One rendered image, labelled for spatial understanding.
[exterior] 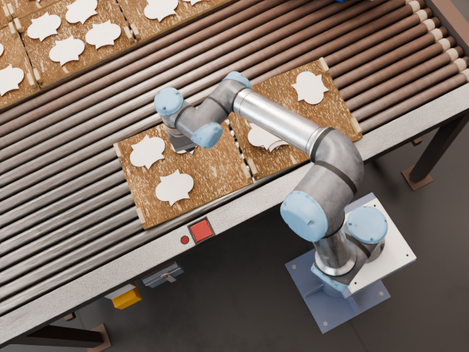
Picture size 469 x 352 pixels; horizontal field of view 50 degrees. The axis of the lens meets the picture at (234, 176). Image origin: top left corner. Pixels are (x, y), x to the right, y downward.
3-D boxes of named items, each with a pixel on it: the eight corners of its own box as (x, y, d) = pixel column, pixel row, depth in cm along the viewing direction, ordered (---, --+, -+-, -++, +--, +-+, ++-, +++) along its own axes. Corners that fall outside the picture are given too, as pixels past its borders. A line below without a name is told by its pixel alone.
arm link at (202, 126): (230, 112, 130) (199, 90, 133) (202, 144, 128) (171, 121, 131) (234, 126, 138) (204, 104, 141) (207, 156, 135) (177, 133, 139)
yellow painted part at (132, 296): (142, 299, 196) (123, 292, 174) (121, 309, 196) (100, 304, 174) (135, 281, 199) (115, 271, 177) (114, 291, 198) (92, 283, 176)
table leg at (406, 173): (433, 181, 264) (495, 104, 184) (413, 191, 263) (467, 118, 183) (420, 162, 268) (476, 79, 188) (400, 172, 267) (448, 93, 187)
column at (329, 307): (390, 297, 246) (440, 267, 165) (322, 334, 244) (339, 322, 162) (350, 230, 260) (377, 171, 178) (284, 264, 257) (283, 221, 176)
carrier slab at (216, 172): (253, 184, 176) (253, 181, 174) (145, 230, 174) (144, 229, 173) (216, 103, 188) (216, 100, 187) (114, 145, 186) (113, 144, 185)
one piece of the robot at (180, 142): (187, 97, 146) (197, 121, 161) (158, 106, 146) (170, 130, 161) (196, 126, 143) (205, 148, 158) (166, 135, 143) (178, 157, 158)
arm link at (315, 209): (373, 261, 153) (354, 177, 107) (343, 301, 150) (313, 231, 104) (340, 240, 159) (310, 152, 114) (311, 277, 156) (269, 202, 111)
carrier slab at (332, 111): (362, 138, 178) (363, 136, 176) (255, 181, 176) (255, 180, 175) (320, 60, 190) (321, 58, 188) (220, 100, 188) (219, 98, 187)
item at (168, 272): (188, 276, 192) (178, 268, 175) (155, 292, 191) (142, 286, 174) (176, 250, 196) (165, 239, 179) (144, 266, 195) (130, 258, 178)
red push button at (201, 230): (213, 235, 172) (213, 234, 170) (197, 243, 171) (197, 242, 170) (206, 219, 174) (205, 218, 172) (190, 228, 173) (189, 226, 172)
